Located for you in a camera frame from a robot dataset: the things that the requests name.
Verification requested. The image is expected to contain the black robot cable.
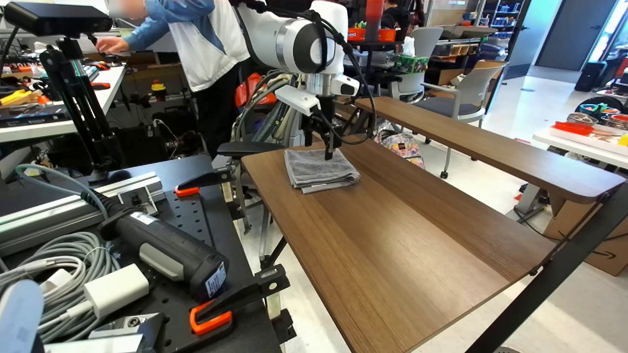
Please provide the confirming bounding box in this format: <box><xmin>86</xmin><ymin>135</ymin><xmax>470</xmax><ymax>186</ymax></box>
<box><xmin>311</xmin><ymin>8</ymin><xmax>378</xmax><ymax>147</ymax></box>

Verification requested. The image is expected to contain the white work table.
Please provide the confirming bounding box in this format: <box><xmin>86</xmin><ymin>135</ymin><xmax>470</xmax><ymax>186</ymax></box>
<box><xmin>531</xmin><ymin>108</ymin><xmax>628</xmax><ymax>172</ymax></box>

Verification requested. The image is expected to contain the silver hose bundle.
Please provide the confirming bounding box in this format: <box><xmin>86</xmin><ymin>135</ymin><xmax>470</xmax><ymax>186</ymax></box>
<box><xmin>229</xmin><ymin>69</ymin><xmax>296</xmax><ymax>143</ymax></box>

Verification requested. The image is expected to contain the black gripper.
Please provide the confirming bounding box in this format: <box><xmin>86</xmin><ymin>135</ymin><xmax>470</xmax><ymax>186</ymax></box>
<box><xmin>301</xmin><ymin>96</ymin><xmax>347</xmax><ymax>163</ymax></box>

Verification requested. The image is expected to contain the yellow tool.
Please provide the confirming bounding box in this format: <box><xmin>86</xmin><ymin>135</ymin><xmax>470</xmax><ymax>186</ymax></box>
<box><xmin>0</xmin><ymin>86</ymin><xmax>42</xmax><ymax>110</ymax></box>

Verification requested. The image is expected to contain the cardboard box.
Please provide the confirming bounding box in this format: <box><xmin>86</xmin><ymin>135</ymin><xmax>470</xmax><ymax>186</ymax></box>
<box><xmin>543</xmin><ymin>194</ymin><xmax>628</xmax><ymax>278</ymax></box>

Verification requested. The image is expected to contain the white wrist camera block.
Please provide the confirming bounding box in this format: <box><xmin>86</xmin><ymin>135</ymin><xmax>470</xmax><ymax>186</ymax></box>
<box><xmin>272</xmin><ymin>84</ymin><xmax>323</xmax><ymax>120</ymax></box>

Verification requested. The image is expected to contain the black camera stand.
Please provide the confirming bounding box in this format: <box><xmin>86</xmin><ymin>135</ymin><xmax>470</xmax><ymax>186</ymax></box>
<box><xmin>36</xmin><ymin>33</ymin><xmax>127</xmax><ymax>174</ymax></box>

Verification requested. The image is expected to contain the aluminum extrusion bar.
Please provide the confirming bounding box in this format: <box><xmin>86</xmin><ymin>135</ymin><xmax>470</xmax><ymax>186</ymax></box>
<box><xmin>0</xmin><ymin>171</ymin><xmax>164</xmax><ymax>259</ymax></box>

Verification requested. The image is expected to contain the white office chair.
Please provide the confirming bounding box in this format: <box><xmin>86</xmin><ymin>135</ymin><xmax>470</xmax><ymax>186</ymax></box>
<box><xmin>384</xmin><ymin>25</ymin><xmax>447</xmax><ymax>104</ymax></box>

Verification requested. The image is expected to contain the red tray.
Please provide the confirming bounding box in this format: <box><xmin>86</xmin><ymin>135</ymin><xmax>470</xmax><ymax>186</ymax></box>
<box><xmin>551</xmin><ymin>120</ymin><xmax>596</xmax><ymax>137</ymax></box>

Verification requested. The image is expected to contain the black shelf support bracket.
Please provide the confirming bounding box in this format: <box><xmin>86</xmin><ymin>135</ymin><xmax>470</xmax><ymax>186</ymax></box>
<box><xmin>464</xmin><ymin>180</ymin><xmax>628</xmax><ymax>353</ymax></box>

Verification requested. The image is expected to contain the person in white blue shirt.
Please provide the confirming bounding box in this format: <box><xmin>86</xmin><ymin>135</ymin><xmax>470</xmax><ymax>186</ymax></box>
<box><xmin>93</xmin><ymin>0</ymin><xmax>254</xmax><ymax>159</ymax></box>

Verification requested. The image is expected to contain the black orange bar clamp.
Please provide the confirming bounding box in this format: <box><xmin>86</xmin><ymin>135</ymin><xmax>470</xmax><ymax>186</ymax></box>
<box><xmin>174</xmin><ymin>165</ymin><xmax>248</xmax><ymax>222</ymax></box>
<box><xmin>186</xmin><ymin>263</ymin><xmax>292</xmax><ymax>339</ymax></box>

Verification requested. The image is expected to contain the black handheld device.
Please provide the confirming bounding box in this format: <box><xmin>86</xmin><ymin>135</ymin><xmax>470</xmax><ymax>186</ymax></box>
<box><xmin>111</xmin><ymin>210</ymin><xmax>229</xmax><ymax>302</ymax></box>

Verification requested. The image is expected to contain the black perforated base board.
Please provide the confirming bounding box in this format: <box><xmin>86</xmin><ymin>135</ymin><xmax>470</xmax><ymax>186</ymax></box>
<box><xmin>95</xmin><ymin>153</ymin><xmax>284</xmax><ymax>353</ymax></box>

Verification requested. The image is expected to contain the orange object behind arm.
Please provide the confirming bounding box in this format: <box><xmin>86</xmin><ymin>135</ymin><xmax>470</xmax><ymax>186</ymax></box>
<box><xmin>231</xmin><ymin>70</ymin><xmax>280</xmax><ymax>112</ymax></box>

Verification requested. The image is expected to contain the light blue rounded object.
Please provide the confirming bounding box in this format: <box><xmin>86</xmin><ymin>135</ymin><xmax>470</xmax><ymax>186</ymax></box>
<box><xmin>0</xmin><ymin>278</ymin><xmax>46</xmax><ymax>353</ymax></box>

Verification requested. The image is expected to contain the black camera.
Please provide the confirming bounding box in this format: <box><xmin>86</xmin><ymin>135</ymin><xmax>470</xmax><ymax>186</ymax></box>
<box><xmin>1</xmin><ymin>0</ymin><xmax>113</xmax><ymax>39</ymax></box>

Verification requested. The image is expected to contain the dark gray door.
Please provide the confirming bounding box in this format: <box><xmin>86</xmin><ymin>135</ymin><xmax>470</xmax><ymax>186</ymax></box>
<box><xmin>535</xmin><ymin>0</ymin><xmax>619</xmax><ymax>72</ymax></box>

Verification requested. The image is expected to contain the gray cable bundle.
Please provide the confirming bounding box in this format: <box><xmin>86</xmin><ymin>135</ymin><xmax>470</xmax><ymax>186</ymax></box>
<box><xmin>0</xmin><ymin>229</ymin><xmax>125</xmax><ymax>345</ymax></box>

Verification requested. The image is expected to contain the cluttered white back table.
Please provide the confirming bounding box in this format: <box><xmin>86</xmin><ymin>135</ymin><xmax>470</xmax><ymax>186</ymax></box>
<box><xmin>352</xmin><ymin>94</ymin><xmax>628</xmax><ymax>206</ymax></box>

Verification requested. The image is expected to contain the white cluttered workbench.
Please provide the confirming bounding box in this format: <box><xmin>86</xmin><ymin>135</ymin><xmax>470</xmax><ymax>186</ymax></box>
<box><xmin>0</xmin><ymin>61</ymin><xmax>127</xmax><ymax>145</ymax></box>

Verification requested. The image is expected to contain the orange storage bin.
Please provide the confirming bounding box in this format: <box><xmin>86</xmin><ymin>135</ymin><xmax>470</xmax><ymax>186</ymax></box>
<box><xmin>345</xmin><ymin>21</ymin><xmax>400</xmax><ymax>47</ymax></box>

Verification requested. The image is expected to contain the gray towel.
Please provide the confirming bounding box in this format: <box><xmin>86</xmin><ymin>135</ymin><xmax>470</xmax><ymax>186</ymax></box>
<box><xmin>282</xmin><ymin>145</ymin><xmax>362</xmax><ymax>196</ymax></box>

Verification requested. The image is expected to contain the gray plastic chair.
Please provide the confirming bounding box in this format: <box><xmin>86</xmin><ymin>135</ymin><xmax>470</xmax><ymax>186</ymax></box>
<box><xmin>417</xmin><ymin>61</ymin><xmax>507</xmax><ymax>180</ymax></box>

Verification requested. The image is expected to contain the white power adapter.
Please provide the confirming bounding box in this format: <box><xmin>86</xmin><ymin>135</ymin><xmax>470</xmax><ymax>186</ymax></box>
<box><xmin>82</xmin><ymin>263</ymin><xmax>152</xmax><ymax>322</ymax></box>

